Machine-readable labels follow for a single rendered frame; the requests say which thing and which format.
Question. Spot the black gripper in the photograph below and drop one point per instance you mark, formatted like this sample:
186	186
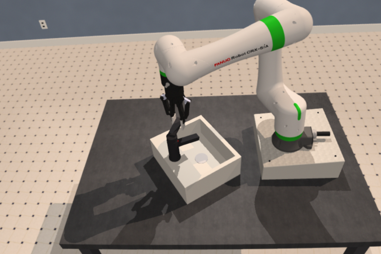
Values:
176	96

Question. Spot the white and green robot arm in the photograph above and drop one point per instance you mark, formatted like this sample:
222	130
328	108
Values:
278	23

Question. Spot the white square basin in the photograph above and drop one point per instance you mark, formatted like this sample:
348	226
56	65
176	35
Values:
204	164

